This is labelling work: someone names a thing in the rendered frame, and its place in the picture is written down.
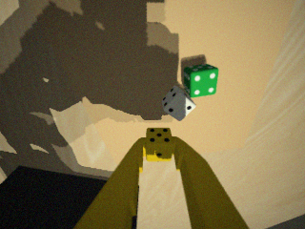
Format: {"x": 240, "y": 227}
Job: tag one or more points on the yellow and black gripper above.
{"x": 209, "y": 206}

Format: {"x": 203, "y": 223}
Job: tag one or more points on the olive yellow die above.
{"x": 159, "y": 144}

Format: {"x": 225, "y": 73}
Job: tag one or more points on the green die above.
{"x": 200, "y": 80}

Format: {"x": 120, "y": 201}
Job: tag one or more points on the grey die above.
{"x": 177, "y": 104}

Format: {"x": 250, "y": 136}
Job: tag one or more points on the tan flat mat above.
{"x": 123, "y": 56}

